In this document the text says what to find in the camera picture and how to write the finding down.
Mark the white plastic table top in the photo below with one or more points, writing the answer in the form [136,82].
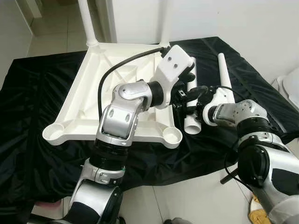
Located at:
[84,107]

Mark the white door frame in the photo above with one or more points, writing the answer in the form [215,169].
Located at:
[108,21]

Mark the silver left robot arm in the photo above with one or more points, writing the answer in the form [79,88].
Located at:
[124,112]

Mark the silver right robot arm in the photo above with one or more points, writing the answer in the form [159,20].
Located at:
[252,121]

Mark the grey right robot foot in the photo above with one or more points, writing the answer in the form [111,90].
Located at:
[175,221]

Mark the black metal table leg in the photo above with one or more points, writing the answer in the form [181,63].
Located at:
[229,178]

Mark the white plastic table leg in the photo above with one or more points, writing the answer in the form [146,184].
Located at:
[192,123]
[224,70]
[163,23]
[87,21]

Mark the yellow crumpled cloth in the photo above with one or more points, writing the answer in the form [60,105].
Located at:
[255,217]

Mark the black table cloth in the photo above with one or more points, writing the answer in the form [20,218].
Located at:
[37,93]

